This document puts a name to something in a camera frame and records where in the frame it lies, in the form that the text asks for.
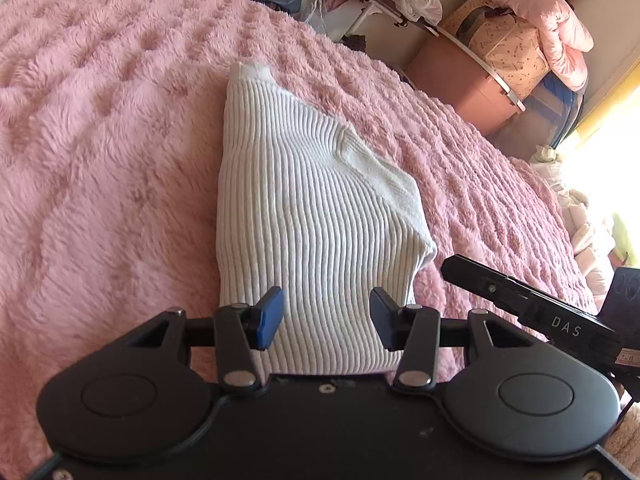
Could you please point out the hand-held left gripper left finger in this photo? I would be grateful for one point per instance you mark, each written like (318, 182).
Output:
(270, 317)

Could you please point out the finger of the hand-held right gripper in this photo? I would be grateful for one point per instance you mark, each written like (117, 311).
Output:
(480, 282)

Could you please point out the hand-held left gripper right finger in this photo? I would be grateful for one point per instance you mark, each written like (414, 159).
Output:
(383, 317)

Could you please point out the white ribbed knit sweater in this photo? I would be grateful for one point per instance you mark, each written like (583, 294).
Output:
(310, 220)

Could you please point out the white crumpled cloth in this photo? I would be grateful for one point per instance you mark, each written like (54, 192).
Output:
(585, 225)

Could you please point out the blue storage bag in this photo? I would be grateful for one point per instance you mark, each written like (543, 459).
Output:
(555, 110)

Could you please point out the pink storage box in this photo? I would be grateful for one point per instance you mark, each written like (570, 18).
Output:
(460, 85)

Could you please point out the beige patterned storage bag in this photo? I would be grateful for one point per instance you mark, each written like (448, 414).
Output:
(500, 45)

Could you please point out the pink fluffy blanket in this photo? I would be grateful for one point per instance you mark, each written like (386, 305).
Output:
(110, 135)

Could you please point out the pink quilt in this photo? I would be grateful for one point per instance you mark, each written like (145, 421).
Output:
(545, 10)

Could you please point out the white folding table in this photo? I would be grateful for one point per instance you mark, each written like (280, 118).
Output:
(380, 0)

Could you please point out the small white plastic bag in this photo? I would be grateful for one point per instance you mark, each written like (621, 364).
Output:
(316, 15)

